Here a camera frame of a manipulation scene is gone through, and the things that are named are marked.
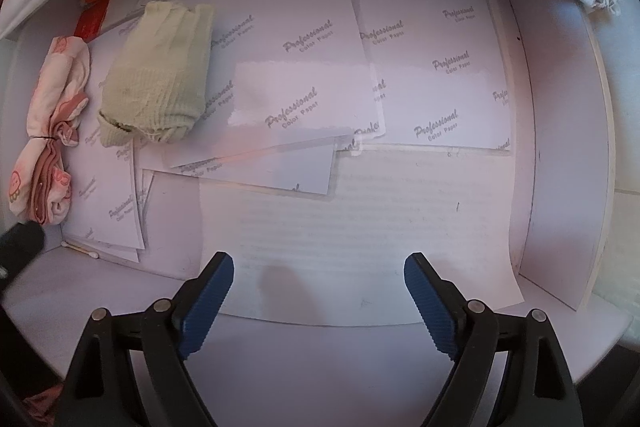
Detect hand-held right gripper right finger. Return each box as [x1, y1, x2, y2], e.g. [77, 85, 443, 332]
[404, 251, 586, 427]

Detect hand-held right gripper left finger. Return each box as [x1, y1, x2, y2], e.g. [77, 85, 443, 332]
[54, 251, 236, 427]

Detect white box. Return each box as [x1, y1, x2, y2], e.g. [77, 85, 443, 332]
[0, 0, 636, 388]

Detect black sock bundle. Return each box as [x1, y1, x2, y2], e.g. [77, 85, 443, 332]
[0, 221, 47, 288]

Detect translucent white liner sheet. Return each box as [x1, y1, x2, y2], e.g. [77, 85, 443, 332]
[145, 144, 526, 325]

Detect cotton swab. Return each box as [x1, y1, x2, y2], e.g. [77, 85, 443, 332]
[61, 243, 101, 258]

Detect dark red cloth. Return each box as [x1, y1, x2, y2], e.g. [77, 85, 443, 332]
[22, 384, 63, 425]

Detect beige knit sock bundle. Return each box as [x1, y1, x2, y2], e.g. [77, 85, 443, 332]
[96, 1, 217, 148]

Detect pink strawberry print sock bundle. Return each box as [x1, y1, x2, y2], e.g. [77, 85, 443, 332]
[7, 35, 92, 226]

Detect printed white paper sheets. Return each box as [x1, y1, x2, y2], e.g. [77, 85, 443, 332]
[62, 0, 513, 265]

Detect red sock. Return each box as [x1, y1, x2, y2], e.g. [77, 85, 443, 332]
[74, 0, 113, 40]

